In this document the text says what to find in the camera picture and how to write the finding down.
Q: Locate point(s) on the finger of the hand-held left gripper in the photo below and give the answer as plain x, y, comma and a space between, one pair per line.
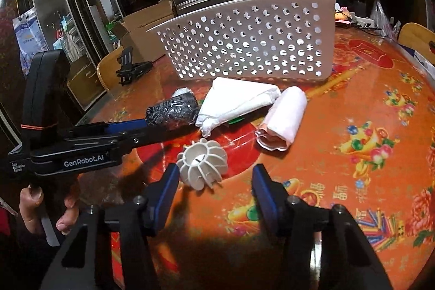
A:
125, 125
153, 137

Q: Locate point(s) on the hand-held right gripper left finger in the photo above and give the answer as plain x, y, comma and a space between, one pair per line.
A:
168, 191

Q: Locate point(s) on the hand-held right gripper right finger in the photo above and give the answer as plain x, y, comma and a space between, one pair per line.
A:
266, 198

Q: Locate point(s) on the black patterned sock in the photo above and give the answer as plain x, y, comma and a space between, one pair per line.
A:
173, 110

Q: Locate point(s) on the white plastic fan impeller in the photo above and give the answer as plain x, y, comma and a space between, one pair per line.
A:
200, 161

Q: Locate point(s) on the pink towel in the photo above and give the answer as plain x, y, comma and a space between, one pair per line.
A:
285, 116

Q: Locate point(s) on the white cloth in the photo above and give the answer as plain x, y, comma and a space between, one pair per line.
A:
234, 99

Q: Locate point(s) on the white perforated plastic basket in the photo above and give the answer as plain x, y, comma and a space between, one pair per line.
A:
244, 38

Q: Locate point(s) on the person's left hand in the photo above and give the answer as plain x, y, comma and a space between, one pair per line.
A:
30, 208

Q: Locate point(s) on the wooden chair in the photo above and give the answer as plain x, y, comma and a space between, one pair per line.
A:
413, 35
107, 69

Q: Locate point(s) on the small green object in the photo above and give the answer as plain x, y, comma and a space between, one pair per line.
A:
236, 120

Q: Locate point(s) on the open cardboard box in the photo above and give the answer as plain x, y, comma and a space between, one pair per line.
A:
142, 35

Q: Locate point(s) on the dark glass door cabinet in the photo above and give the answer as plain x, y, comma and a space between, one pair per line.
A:
51, 4

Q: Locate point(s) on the clear plastic bag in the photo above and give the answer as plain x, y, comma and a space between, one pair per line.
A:
384, 18

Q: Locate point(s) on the black phone mount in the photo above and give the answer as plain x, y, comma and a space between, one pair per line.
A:
131, 69

